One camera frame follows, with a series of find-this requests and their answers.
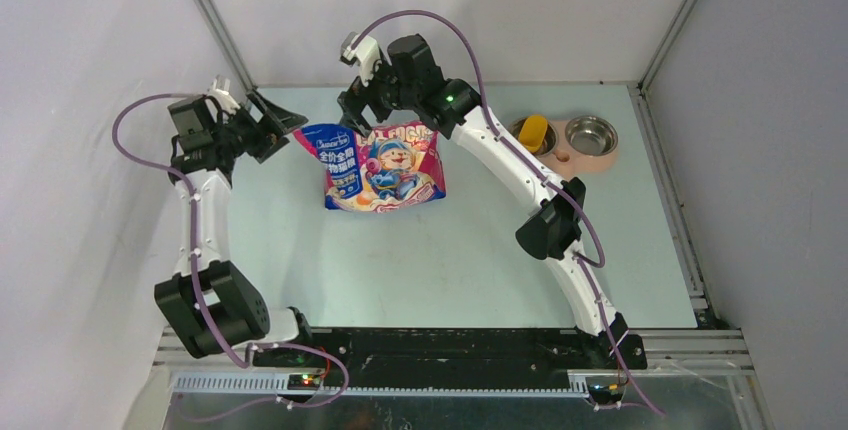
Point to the left steel bowl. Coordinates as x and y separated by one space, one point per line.
551 138

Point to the right electronics board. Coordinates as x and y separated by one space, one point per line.
606 396

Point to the right steel bowl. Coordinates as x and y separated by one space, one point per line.
591 135

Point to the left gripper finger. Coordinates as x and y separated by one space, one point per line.
265 145
275 120

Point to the pink double bowl stand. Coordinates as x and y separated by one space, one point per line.
567 162

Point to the electronics board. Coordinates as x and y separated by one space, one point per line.
304 382
606 396

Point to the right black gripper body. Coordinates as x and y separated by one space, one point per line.
383 94

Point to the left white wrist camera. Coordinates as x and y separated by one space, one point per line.
219 90

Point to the steel bowl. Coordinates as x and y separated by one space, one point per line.
591 135
551 138

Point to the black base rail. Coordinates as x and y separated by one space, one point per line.
464 359

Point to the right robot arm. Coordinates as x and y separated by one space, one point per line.
556 219

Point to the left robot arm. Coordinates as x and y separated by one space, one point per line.
208 302

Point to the colourful pet food bag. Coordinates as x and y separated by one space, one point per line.
395 167

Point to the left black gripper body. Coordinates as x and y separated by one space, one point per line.
240 133

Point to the yellow plastic scoop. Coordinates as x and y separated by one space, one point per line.
531 133

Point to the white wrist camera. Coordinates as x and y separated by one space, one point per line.
366 55
219 90

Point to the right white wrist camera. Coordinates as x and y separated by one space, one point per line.
366 55

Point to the left electronics board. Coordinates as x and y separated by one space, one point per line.
304 382

